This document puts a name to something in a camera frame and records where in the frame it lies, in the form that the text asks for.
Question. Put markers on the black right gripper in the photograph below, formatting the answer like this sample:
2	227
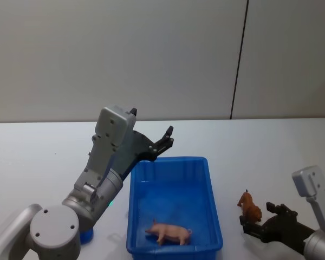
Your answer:
284	230

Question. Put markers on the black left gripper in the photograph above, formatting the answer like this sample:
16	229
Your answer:
132	149

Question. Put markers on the brown toy lion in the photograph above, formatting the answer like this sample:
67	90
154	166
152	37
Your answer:
250	207

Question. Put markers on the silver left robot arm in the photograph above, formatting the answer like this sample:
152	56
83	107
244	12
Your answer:
54	230

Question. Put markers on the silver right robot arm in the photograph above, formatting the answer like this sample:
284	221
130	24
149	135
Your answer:
318	195

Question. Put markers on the blue plastic bin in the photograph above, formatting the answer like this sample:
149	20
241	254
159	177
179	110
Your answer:
176	195

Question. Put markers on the pink toy pig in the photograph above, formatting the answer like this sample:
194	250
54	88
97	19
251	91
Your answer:
170	231

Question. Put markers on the small blue round object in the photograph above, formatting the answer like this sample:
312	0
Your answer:
87	236

